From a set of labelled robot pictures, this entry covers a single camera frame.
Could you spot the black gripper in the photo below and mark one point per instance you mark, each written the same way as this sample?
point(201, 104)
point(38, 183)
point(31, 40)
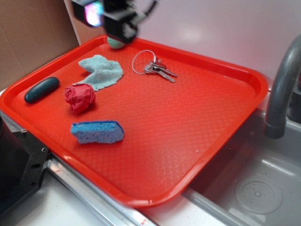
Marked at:
point(121, 19)

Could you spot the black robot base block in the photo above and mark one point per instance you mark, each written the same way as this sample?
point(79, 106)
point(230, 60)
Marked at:
point(23, 159)

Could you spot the green knitted ball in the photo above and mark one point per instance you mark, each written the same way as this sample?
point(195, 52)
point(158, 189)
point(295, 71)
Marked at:
point(115, 44)

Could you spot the light teal cloth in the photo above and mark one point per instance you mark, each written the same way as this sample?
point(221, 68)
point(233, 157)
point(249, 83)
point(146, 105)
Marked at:
point(103, 72)

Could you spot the silver key bunch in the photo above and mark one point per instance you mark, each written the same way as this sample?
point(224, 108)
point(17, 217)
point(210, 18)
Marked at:
point(157, 68)

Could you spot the crumpled red paper ball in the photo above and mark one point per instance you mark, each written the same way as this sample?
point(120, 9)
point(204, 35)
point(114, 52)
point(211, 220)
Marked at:
point(80, 97)

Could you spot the brown cardboard panel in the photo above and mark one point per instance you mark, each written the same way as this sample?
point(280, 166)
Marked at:
point(32, 33)

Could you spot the dark teal oval case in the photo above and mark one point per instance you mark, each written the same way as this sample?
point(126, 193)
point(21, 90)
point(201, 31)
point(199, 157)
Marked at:
point(41, 89)

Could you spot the red plastic tray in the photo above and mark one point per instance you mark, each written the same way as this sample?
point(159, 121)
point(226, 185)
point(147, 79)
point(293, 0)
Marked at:
point(171, 130)

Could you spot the blue sponge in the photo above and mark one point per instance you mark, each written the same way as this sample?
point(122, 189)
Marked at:
point(103, 132)

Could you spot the grey faucet spout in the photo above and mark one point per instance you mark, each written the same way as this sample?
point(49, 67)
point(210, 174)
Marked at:
point(285, 97)

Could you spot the grey plastic sink basin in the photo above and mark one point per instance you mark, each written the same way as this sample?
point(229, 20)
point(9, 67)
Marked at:
point(253, 180)

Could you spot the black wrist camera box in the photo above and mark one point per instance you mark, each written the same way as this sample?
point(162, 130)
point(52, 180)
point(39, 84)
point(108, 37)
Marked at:
point(88, 12)

